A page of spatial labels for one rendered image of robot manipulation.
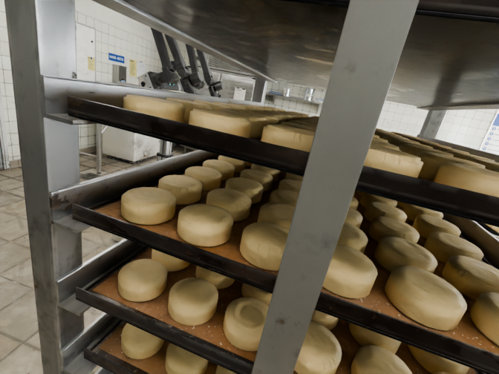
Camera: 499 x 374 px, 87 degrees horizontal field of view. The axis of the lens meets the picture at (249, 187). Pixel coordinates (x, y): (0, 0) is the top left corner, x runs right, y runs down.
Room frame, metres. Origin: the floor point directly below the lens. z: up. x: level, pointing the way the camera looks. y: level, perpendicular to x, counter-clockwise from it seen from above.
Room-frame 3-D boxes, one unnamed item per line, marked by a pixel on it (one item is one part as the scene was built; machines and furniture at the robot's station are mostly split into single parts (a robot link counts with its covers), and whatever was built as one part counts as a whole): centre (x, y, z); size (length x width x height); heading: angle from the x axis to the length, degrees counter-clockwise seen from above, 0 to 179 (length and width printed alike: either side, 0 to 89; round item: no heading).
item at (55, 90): (0.50, 0.07, 1.41); 0.64 x 0.03 x 0.03; 166
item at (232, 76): (5.73, 0.87, 1.02); 1.40 x 0.90 x 2.05; 80
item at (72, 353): (0.50, 0.07, 1.14); 0.64 x 0.03 x 0.03; 166
